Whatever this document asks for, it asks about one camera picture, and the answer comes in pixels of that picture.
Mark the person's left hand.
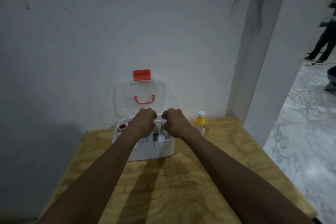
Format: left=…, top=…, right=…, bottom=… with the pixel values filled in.
left=128, top=108, right=158, bottom=139

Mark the person's right hand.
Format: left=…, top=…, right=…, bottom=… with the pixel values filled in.
left=161, top=108, right=193, bottom=138

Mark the small white bottle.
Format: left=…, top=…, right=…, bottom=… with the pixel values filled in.
left=161, top=119, right=170, bottom=138

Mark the white bottle with dark label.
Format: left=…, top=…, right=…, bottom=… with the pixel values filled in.
left=148, top=119, right=159, bottom=142

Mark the person's left forearm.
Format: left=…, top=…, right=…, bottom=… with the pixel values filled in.
left=37, top=128, right=146, bottom=224

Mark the person's right forearm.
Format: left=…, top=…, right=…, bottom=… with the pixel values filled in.
left=175, top=127, right=315, bottom=224

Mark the clear box lid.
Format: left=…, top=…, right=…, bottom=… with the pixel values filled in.
left=113, top=79, right=171, bottom=119

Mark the white first aid box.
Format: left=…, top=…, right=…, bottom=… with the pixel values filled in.
left=112, top=117, right=175, bottom=161

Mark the yellow bottle with white cap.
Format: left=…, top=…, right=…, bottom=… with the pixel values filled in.
left=195, top=111, right=206, bottom=137

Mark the red lid latch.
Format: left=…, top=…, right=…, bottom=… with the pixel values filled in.
left=133, top=69, right=151, bottom=81

